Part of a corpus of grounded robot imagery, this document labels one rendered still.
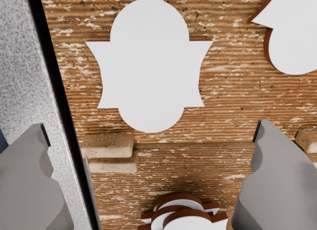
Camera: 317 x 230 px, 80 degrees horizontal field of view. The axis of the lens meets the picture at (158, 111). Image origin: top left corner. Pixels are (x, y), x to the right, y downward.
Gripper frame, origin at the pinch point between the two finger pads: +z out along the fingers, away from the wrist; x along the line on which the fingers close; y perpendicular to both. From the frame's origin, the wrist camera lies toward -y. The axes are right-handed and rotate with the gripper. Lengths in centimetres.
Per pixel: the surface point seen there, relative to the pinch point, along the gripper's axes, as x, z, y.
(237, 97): 9.7, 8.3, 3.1
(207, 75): 5.9, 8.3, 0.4
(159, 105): 0.7, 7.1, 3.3
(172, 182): 2.7, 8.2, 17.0
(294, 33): 13.0, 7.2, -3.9
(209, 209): 8.1, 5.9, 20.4
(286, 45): 12.7, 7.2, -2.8
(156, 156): 0.4, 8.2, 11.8
